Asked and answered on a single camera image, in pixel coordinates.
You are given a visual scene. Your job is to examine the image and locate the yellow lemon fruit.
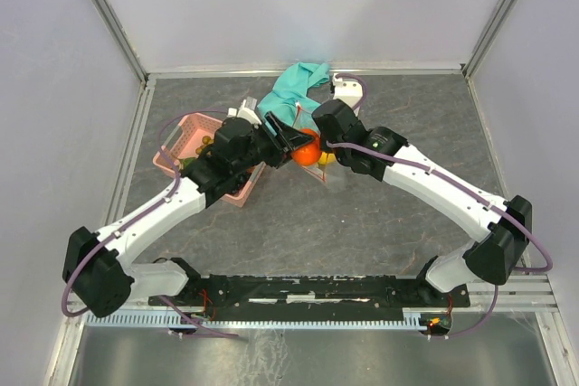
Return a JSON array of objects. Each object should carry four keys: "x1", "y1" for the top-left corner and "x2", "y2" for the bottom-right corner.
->
[{"x1": 318, "y1": 152, "x2": 337, "y2": 166}]

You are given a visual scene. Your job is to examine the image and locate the clear zip top bag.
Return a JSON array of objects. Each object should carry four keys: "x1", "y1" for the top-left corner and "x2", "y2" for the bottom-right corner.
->
[{"x1": 292, "y1": 103, "x2": 346, "y2": 193}]

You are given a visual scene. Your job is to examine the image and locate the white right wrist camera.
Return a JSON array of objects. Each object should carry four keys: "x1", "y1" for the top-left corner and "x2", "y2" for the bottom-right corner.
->
[{"x1": 331, "y1": 72, "x2": 368, "y2": 113}]

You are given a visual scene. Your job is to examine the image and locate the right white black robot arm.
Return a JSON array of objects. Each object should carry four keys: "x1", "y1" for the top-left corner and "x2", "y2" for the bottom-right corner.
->
[{"x1": 312, "y1": 99, "x2": 533, "y2": 306}]

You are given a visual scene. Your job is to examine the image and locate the longan bunch with leaves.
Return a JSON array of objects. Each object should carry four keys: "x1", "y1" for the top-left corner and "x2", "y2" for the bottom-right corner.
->
[{"x1": 179, "y1": 136, "x2": 214, "y2": 168}]

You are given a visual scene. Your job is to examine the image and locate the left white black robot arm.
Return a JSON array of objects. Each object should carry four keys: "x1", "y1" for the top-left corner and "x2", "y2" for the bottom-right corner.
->
[{"x1": 62, "y1": 113, "x2": 315, "y2": 317}]

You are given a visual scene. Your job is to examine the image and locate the teal cloth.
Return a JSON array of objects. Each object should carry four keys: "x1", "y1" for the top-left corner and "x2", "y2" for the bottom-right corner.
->
[{"x1": 257, "y1": 62, "x2": 330, "y2": 126}]

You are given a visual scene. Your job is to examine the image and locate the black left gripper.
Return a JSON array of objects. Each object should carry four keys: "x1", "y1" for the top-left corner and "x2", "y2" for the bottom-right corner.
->
[{"x1": 232, "y1": 110, "x2": 314, "y2": 174}]

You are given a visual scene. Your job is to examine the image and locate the orange tangerine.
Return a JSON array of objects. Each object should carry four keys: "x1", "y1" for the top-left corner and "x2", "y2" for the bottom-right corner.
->
[{"x1": 291, "y1": 128, "x2": 322, "y2": 166}]

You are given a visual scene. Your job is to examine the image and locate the pink plastic basket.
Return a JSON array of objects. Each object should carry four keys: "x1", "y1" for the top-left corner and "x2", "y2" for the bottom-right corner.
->
[{"x1": 162, "y1": 113, "x2": 265, "y2": 208}]

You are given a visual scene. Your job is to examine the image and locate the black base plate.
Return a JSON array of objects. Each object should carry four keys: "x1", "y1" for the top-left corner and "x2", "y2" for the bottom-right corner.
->
[{"x1": 169, "y1": 275, "x2": 470, "y2": 323}]

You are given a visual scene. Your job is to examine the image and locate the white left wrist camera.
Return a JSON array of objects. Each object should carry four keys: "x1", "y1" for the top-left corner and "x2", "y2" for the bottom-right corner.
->
[{"x1": 227, "y1": 97, "x2": 262, "y2": 126}]

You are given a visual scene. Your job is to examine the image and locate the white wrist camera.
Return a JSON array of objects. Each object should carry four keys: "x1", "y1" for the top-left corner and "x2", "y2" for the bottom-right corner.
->
[
  {"x1": 331, "y1": 72, "x2": 368, "y2": 113},
  {"x1": 227, "y1": 97, "x2": 262, "y2": 126}
]

